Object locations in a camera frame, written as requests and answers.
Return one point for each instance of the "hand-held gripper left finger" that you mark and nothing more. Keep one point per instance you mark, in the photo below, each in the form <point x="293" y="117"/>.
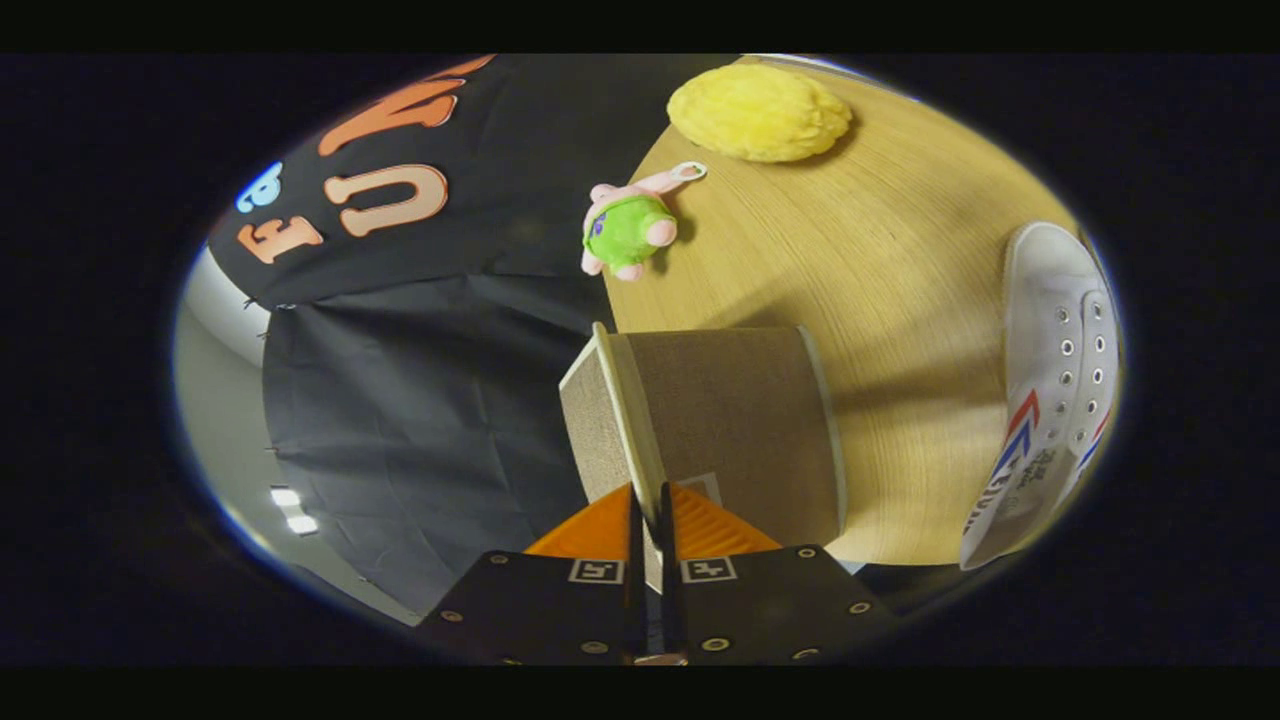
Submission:
<point x="637" y="560"/>

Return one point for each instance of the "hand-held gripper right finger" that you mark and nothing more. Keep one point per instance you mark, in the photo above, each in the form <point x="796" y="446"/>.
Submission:
<point x="668" y="560"/>

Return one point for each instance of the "brown storage box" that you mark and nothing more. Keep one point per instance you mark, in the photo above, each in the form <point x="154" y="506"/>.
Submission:
<point x="730" y="420"/>

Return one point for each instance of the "white canvas shoe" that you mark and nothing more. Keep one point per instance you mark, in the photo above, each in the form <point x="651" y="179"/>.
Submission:
<point x="1040" y="330"/>

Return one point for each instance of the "pink green plush toy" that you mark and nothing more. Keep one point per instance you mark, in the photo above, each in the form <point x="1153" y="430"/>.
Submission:
<point x="625" y="232"/>

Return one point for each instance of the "twin tube ceiling light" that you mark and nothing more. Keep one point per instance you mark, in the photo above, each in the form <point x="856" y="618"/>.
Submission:
<point x="286" y="497"/>

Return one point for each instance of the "yellow fluffy plush toy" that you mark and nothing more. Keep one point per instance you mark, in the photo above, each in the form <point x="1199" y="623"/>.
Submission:
<point x="760" y="112"/>

